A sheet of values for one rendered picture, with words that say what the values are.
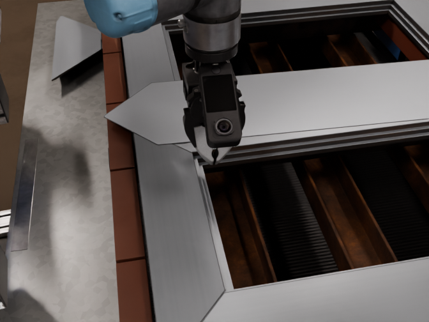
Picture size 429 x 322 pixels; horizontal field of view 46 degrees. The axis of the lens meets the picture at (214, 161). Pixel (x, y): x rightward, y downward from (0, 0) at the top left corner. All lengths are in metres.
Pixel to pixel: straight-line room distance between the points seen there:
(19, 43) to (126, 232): 2.29
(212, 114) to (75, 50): 0.75
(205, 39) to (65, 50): 0.76
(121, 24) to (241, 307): 0.36
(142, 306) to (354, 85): 0.58
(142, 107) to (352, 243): 0.44
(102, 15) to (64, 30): 0.90
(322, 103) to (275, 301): 0.42
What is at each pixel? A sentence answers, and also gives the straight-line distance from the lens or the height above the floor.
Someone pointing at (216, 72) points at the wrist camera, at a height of 1.02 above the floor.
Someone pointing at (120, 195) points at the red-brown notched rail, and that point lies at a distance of 0.79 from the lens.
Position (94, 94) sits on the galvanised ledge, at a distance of 1.26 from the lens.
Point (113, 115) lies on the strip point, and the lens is 0.91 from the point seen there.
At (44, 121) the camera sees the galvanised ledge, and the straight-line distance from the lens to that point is 1.20.
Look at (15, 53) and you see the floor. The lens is 2.88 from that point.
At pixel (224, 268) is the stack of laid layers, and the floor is 0.82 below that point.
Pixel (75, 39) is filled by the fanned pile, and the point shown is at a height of 0.72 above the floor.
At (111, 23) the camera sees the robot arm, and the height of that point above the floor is 1.14.
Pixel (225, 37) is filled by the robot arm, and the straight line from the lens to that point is 0.65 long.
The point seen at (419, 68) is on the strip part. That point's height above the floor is 0.84.
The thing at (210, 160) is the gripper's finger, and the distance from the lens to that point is 0.79.
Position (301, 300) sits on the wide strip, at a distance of 0.66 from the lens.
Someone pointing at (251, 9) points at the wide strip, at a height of 0.84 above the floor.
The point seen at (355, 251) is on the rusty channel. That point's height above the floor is 0.68.
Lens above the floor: 1.40
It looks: 43 degrees down
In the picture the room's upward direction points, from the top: straight up
